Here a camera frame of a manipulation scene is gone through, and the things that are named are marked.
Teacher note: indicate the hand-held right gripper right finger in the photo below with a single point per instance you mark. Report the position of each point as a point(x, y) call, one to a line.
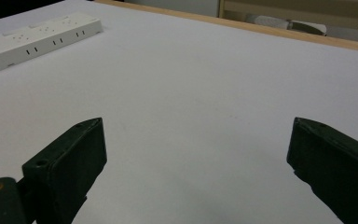
point(335, 168)

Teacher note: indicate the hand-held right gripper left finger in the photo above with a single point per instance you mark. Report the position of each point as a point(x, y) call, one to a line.
point(65, 165)

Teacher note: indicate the white power strip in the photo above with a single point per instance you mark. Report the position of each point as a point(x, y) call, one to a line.
point(34, 39)

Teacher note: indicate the white and grey shoe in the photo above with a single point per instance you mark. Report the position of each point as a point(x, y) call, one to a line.
point(287, 24)

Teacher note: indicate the wooden shelf unit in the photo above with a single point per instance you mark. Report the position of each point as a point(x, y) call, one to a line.
point(292, 11)

